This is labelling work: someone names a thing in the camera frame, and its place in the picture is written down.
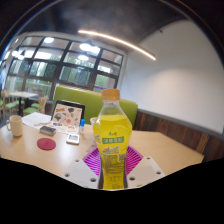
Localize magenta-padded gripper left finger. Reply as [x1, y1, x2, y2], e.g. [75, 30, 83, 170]
[63, 145, 102, 190]

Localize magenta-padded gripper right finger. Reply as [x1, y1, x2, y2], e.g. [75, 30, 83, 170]
[124, 145, 166, 190]

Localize yellow drink bottle orange cap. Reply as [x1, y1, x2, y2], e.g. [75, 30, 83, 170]
[92, 88, 133, 191]

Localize small white square device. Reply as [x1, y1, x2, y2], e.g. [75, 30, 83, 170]
[65, 133, 81, 145]

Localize flat round red coaster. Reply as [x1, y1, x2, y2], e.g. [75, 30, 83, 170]
[36, 137, 57, 151]

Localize small bottle with blue cap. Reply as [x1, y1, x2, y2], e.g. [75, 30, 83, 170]
[79, 118, 86, 135]

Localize small dark grey box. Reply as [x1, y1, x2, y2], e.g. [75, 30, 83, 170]
[39, 125, 58, 137]

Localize white paper sheets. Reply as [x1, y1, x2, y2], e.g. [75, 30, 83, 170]
[21, 111, 52, 130]

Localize green upholstered bench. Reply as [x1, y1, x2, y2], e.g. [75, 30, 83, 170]
[50, 84, 139, 128]

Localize cream ceramic mug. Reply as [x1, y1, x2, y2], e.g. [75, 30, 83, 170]
[5, 114, 24, 138]

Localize green-seated wooden chairs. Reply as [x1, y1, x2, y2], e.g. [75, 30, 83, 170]
[0, 89, 50, 122]

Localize light wooden background table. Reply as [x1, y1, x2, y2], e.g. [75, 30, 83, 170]
[9, 91, 40, 117]

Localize long linear ceiling lamp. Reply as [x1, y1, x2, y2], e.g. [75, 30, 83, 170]
[77, 29, 157, 62]

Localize black-framed window wall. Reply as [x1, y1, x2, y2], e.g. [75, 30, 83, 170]
[4, 34, 125, 100]

